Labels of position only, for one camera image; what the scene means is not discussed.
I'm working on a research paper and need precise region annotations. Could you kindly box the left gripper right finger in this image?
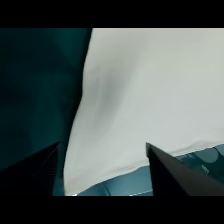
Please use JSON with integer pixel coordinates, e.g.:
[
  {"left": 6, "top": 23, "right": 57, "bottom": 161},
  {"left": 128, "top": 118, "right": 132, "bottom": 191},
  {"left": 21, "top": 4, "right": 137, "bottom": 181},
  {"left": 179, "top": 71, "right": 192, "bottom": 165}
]
[{"left": 145, "top": 142, "right": 224, "bottom": 197}]

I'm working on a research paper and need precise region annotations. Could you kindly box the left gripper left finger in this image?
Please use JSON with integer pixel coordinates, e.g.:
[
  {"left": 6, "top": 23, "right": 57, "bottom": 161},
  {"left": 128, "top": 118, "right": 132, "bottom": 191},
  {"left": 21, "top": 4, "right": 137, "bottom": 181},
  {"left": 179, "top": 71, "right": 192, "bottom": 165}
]
[{"left": 0, "top": 141, "right": 61, "bottom": 197}]

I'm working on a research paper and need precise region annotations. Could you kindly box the white shirt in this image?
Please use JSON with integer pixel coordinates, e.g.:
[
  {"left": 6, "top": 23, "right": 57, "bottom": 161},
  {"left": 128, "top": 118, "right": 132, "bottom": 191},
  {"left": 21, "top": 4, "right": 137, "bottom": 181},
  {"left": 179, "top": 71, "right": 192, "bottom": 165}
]
[{"left": 63, "top": 28, "right": 224, "bottom": 197}]

